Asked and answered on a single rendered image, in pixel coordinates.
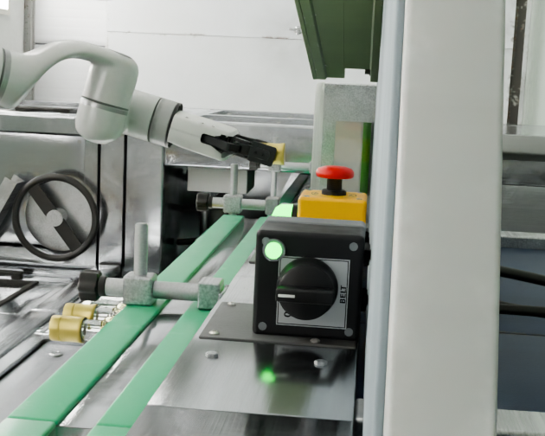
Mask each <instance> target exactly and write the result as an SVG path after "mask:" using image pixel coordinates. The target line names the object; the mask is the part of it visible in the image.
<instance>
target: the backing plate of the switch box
mask: <svg viewBox="0 0 545 436"><path fill-rule="evenodd" d="M199 338H208V339H221V340H233V341H245V342H257V343H281V344H293V345H305V346H318V347H330V348H342V349H356V341H350V340H338V339H326V338H314V337H290V336H278V335H265V334H255V333H253V304H247V303H235V302H221V304H220V305H219V307H218V308H217V310H216V311H215V313H214V315H213V316H212V317H211V318H210V320H209V321H208V323H207V325H206V326H205V328H204V329H203V331H202V333H201V334H200V336H199Z"/></svg>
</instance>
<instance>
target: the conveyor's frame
mask: <svg viewBox="0 0 545 436"><path fill-rule="evenodd" d="M255 249H256V247H255V248H254V250H253V251H252V252H251V253H250V255H249V256H248V258H247V260H246V261H245V263H244V264H243V265H242V267H241V268H240V270H239V271H238V272H237V274H236V275H235V277H234V278H233V280H232V281H231V283H230V284H229V287H228V288H227V290H226V291H225V292H224V294H223V295H222V297H221V298H220V299H219V300H218V302H217V303H216V305H215V306H214V308H213V309H212V311H211V312H210V313H209V314H208V316H207V318H206V319H205V320H204V322H203V323H202V325H201V327H200V328H199V330H198V331H197V332H196V333H195V335H194V336H193V338H192V339H191V341H190V342H189V344H188V346H187V347H186V348H185V350H184V351H183V353H182V354H181V355H180V357H179V358H178V360H177V361H176V363H175V364H174V366H173V367H172V369H171V370H170V372H169V373H168V374H167V375H166V377H165V378H164V380H163V382H162V383H161V385H160V386H159V388H158V389H157V391H156V392H155V394H154V395H153V396H152V397H151V399H150V401H149V402H148V404H147V405H146V406H145V408H144V410H143V411H142V413H141V414H140V415H139V416H138V418H137V419H136V421H135V422H134V424H133V425H132V427H131V429H130V430H129V431H128V433H127V434H126V436H352V429H353V436H362V428H363V406H364V399H357V400H356V401H355V407H354V399H355V385H356V370H357V358H356V356H357V354H358V343H357V341H358V340H356V349H342V348H330V347H318V346H305V345H293V344H281V343H257V342H245V341H233V340H221V339H208V338H199V336H200V334H201V333H202V331H203V329H204V328H205V326H206V325H207V323H208V321H209V320H210V318H211V317H212V316H213V315H214V313H215V311H216V310H217V308H218V307H219V305H220V304H221V302H235V303H247V304H253V289H254V269H255V263H249V260H250V259H251V258H252V256H253V254H254V253H255ZM353 414H354V422H353Z"/></svg>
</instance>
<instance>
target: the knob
mask: <svg viewBox="0 0 545 436"><path fill-rule="evenodd" d="M337 292H338V283H337V277H336V275H335V274H334V272H333V271H332V269H331V268H330V267H329V266H328V265H327V264H326V263H324V262H323V261H321V260H319V259H315V258H311V257H303V258H298V259H295V260H293V261H291V262H290V263H288V264H287V265H286V266H285V267H284V268H283V270H282V271H281V273H280V275H279V277H278V281H277V289H276V295H275V299H276V301H278V302H280V304H281V306H282V308H283V309H284V310H285V312H286V313H288V314H289V315H290V316H292V317H295V318H296V319H300V320H312V319H316V318H318V317H321V316H323V314H324V313H325V312H327V311H328V310H329V309H330V308H331V306H332V305H333V304H334V303H335V301H336V299H337Z"/></svg>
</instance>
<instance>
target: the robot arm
mask: <svg viewBox="0 0 545 436"><path fill-rule="evenodd" d="M67 59H81V60H85V61H90V63H91V65H90V68H89V70H88V74H87V79H86V83H85V85H84V89H83V92H82V95H81V99H80V104H79V107H78V111H77V114H76V119H75V127H76V130H77V132H78V133H79V134H80V135H81V136H82V137H83V138H84V139H86V140H88V141H90V142H93V143H96V144H107V143H109V142H112V141H114V140H116V139H118V138H119V137H120V136H121V135H122V134H125V135H128V136H131V137H134V138H138V139H142V140H144V141H147V142H151V143H153V144H158V145H162V146H164V147H167V148H170V147H171V146H172V145H173V144H175V145H177V146H179V147H182V148H184V149H187V150H189V151H193V152H196V153H199V154H202V155H204V156H207V157H212V158H213V159H216V160H219V161H225V160H227V159H228V158H230V157H231V156H232V155H236V156H238V157H243V158H246V159H247V160H249V161H252V162H255V163H258V164H263V165H265V166H269V167H271V166H272V165H273V160H274V157H275V154H276V150H277V149H276V147H273V146H271V145H267V144H262V143H269V142H267V141H263V140H260V139H257V138H256V139H254V138H250V137H246V136H243V135H240V134H238V130H237V129H236V128H233V127H232V126H229V125H224V124H222V123H219V122H216V121H214V120H211V119H206V118H204V117H200V116H197V115H195V114H191V113H188V112H183V104H182V103H178V102H175V101H173V100H170V99H165V98H162V97H158V96H156V95H153V94H149V93H145V92H141V91H139V90H136V89H135V87H136V84H137V80H138V64H137V63H136V62H135V61H134V60H133V59H132V58H131V57H130V56H128V55H126V54H122V53H120V52H117V51H115V50H111V49H109V48H103V47H101V46H97V45H94V44H92V43H88V42H82V41H76V40H63V41H57V42H50V43H48V44H45V45H42V46H40V47H39V48H35V49H33V50H31V51H29V52H27V53H17V52H14V51H11V50H8V49H5V48H0V107H1V108H3V109H12V108H15V107H16V106H18V105H19V104H20V103H21V102H22V101H23V100H24V99H25V97H26V96H27V95H28V93H29V92H30V90H31V89H32V88H33V86H34V85H35V84H36V82H37V81H38V80H39V79H40V78H41V77H42V76H43V75H44V74H45V73H46V72H47V71H48V70H49V69H50V68H51V67H52V66H54V65H55V64H57V63H59V62H60V61H64V60H67Z"/></svg>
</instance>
